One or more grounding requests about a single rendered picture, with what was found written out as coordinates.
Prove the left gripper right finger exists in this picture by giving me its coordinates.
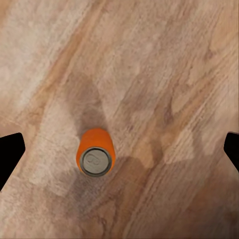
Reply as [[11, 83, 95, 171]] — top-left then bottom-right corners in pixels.
[[224, 132, 239, 172]]

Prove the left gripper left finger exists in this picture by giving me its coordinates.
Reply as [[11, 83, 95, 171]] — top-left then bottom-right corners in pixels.
[[0, 132, 25, 191]]

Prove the can of soda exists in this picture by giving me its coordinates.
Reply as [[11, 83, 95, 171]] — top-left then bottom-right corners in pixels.
[[76, 128, 116, 178]]

